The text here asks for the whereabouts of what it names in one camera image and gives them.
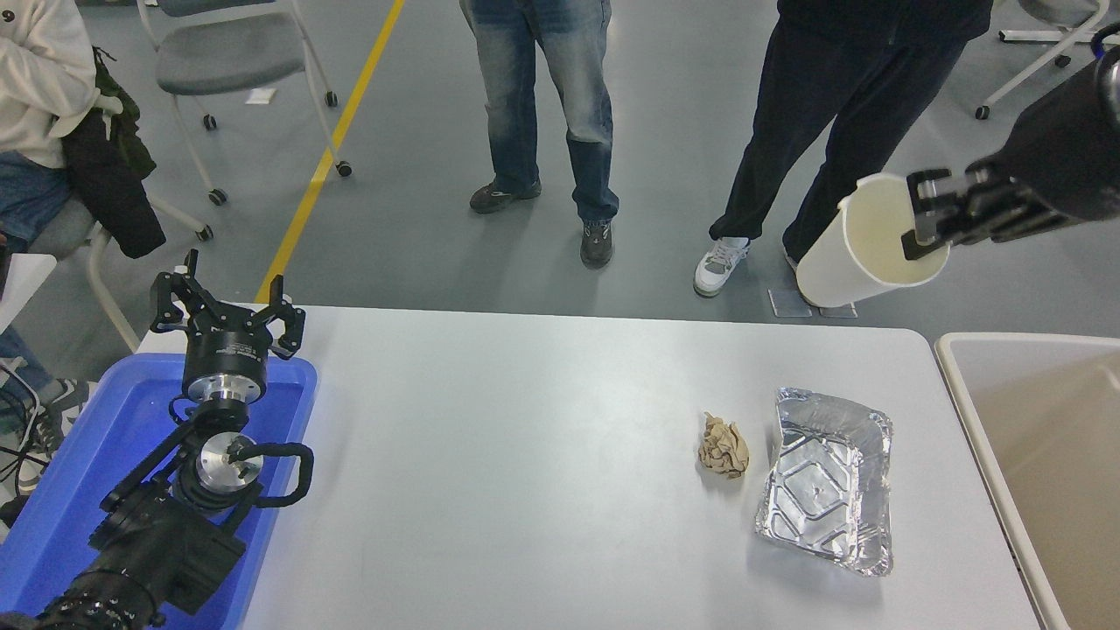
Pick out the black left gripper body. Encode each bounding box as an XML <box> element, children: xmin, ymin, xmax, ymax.
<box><xmin>181</xmin><ymin>315</ymin><xmax>270</xmax><ymax>387</ymax></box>

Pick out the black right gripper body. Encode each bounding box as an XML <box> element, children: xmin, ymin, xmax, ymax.
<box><xmin>967</xmin><ymin>52</ymin><xmax>1120</xmax><ymax>225</ymax></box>

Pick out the white paper cup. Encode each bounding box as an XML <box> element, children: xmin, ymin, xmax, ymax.
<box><xmin>795</xmin><ymin>172</ymin><xmax>952</xmax><ymax>309</ymax></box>

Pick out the white-framed chair with casters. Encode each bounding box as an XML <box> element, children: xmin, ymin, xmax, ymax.
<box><xmin>976</xmin><ymin>0</ymin><xmax>1120</xmax><ymax>121</ymax></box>

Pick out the dark hanging jacket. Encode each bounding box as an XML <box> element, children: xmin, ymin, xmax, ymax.
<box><xmin>59</xmin><ymin>48</ymin><xmax>167</xmax><ymax>259</ymax></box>

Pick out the standing person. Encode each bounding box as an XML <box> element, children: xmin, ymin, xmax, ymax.
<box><xmin>457</xmin><ymin>0</ymin><xmax>620</xmax><ymax>269</ymax></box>
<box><xmin>694</xmin><ymin>0</ymin><xmax>994</xmax><ymax>298</ymax></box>

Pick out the small white table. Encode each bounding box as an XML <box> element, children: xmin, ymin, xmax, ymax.
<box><xmin>0</xmin><ymin>253</ymin><xmax>58</xmax><ymax>333</ymax></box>

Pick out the large pale bin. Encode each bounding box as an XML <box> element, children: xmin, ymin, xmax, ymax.
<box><xmin>934</xmin><ymin>332</ymin><xmax>1120</xmax><ymax>630</ymax></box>

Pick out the blue plastic tray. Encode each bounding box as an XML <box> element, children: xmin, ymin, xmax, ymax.
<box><xmin>0</xmin><ymin>353</ymin><xmax>318</xmax><ymax>630</ymax></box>

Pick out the grey chair with casters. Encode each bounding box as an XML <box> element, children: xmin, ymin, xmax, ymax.
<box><xmin>134</xmin><ymin>0</ymin><xmax>353</xmax><ymax>207</ymax></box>

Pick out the seated person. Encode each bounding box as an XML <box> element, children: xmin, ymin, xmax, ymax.
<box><xmin>0</xmin><ymin>0</ymin><xmax>123</xmax><ymax>495</ymax></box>

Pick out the silver foil tray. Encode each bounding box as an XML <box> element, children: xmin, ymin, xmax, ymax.
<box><xmin>754</xmin><ymin>388</ymin><xmax>894</xmax><ymax>577</ymax></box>

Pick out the crumpled tan paper ball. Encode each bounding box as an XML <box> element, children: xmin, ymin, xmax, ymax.
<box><xmin>697</xmin><ymin>413</ymin><xmax>751</xmax><ymax>480</ymax></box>

